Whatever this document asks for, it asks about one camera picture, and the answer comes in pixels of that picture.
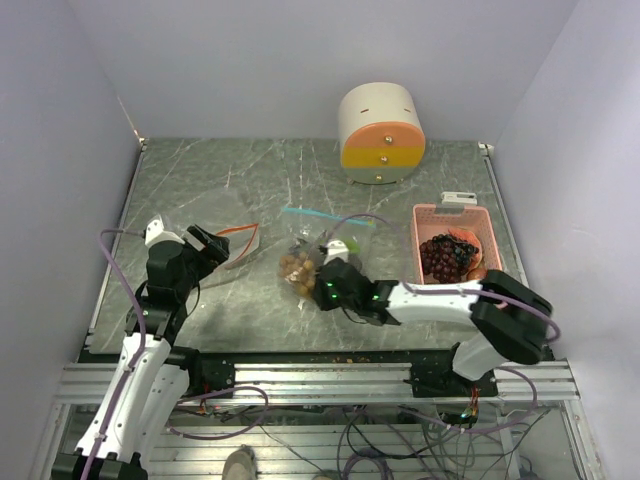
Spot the orange zip top bag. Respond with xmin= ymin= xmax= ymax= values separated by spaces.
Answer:
xmin=216 ymin=223 xmax=260 ymax=269

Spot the small white plastic clip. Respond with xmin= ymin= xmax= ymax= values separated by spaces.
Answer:
xmin=441 ymin=191 xmax=478 ymax=206

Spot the fake green vegetable piece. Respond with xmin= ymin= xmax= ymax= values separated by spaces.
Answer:
xmin=344 ymin=239 xmax=361 ymax=255

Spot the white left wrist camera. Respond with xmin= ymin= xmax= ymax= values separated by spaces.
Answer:
xmin=144 ymin=214 xmax=184 ymax=249

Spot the aluminium rail frame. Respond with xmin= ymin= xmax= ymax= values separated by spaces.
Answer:
xmin=29 ymin=344 xmax=606 ymax=480

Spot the fake brown longan bunch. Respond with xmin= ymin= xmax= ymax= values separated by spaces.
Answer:
xmin=278 ymin=252 xmax=316 ymax=299

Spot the fake dark blue grape bunch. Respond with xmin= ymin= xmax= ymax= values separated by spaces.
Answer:
xmin=449 ymin=237 xmax=474 ymax=267

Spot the blue zip top bag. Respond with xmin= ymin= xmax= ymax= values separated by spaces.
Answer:
xmin=278 ymin=207 xmax=376 ymax=300

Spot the pink perforated plastic basket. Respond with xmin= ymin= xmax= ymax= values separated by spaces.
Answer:
xmin=411 ymin=204 xmax=502 ymax=284

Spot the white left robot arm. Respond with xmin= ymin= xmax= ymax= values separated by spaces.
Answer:
xmin=51 ymin=219 xmax=230 ymax=479

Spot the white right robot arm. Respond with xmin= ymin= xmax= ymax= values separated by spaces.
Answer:
xmin=312 ymin=258 xmax=560 ymax=396

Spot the round mini drawer cabinet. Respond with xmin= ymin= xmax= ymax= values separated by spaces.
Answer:
xmin=338 ymin=82 xmax=427 ymax=185

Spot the fake brown round fruit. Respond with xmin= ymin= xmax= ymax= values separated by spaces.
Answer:
xmin=467 ymin=267 xmax=488 ymax=281

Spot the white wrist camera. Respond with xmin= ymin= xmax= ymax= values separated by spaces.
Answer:
xmin=144 ymin=214 xmax=184 ymax=249
xmin=320 ymin=239 xmax=350 ymax=265

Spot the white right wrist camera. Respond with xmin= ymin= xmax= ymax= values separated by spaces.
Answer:
xmin=320 ymin=239 xmax=350 ymax=265

